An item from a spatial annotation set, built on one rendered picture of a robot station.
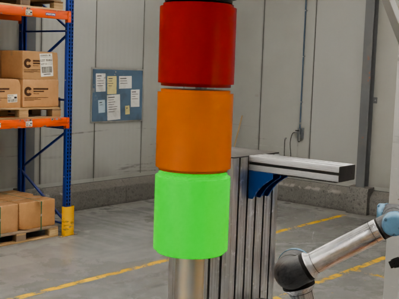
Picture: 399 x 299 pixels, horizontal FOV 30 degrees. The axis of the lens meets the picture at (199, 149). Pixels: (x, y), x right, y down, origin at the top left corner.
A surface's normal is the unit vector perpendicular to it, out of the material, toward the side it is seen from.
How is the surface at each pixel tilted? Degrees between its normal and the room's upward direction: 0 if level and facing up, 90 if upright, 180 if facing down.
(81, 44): 90
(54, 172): 89
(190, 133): 90
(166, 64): 90
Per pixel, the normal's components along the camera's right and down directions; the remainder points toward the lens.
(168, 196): -0.57, 0.07
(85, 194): 0.77, 0.09
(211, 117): 0.43, 0.11
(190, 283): 0.04, 0.11
